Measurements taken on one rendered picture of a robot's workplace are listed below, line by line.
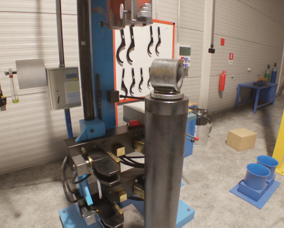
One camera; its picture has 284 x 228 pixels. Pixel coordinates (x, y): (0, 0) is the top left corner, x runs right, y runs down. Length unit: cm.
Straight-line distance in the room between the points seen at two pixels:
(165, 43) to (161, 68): 320
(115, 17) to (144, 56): 240
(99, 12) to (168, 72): 91
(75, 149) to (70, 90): 72
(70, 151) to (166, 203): 72
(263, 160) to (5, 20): 406
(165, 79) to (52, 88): 126
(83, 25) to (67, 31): 170
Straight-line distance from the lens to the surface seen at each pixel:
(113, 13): 132
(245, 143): 383
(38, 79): 180
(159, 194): 103
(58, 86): 185
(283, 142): 336
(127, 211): 207
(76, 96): 190
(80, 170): 127
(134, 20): 94
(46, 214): 244
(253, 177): 255
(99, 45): 150
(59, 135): 325
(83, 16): 142
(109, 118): 161
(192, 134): 319
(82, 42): 138
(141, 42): 362
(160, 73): 81
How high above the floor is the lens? 166
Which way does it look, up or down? 18 degrees down
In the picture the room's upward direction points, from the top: straight up
